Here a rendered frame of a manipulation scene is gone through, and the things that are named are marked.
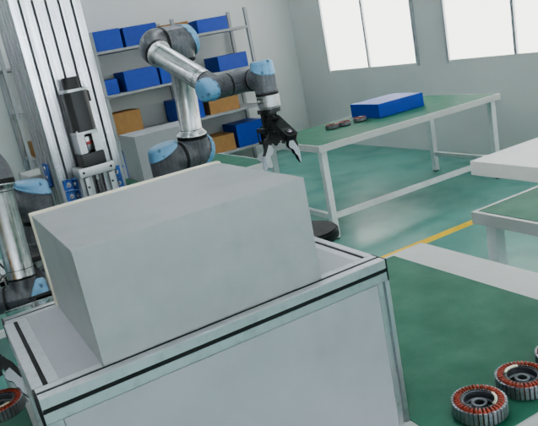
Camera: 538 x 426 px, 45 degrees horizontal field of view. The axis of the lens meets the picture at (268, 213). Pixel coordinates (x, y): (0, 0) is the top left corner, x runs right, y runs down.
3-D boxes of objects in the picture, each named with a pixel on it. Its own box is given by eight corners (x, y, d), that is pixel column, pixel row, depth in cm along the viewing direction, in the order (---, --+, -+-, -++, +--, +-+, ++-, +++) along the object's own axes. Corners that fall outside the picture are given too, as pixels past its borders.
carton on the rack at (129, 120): (107, 137, 796) (101, 114, 788) (134, 130, 811) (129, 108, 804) (116, 138, 761) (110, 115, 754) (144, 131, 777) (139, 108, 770)
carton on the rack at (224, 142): (200, 153, 859) (197, 138, 854) (224, 146, 874) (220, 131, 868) (211, 155, 824) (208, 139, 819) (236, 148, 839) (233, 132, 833)
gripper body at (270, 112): (277, 141, 218) (270, 106, 215) (291, 141, 211) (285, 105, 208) (258, 146, 214) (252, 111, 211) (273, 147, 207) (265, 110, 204)
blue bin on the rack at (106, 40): (80, 56, 768) (75, 37, 762) (114, 50, 785) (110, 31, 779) (88, 53, 731) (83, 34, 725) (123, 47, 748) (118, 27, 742)
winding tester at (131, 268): (55, 303, 137) (28, 213, 132) (234, 242, 156) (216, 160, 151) (101, 368, 104) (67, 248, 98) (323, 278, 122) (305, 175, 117)
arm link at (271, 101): (283, 92, 207) (262, 97, 203) (285, 106, 208) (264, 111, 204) (270, 93, 213) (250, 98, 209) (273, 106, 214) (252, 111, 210)
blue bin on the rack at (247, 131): (226, 145, 876) (221, 124, 868) (252, 139, 894) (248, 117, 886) (240, 147, 839) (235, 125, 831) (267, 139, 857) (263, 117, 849)
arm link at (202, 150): (171, 170, 253) (147, 27, 234) (202, 161, 262) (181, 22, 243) (189, 174, 244) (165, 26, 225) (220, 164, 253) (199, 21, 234)
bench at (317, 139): (276, 224, 567) (260, 140, 548) (436, 168, 649) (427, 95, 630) (334, 242, 489) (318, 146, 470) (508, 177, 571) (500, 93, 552)
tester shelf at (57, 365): (7, 338, 136) (0, 319, 135) (279, 240, 165) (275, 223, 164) (44, 427, 98) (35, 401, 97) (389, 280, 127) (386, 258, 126)
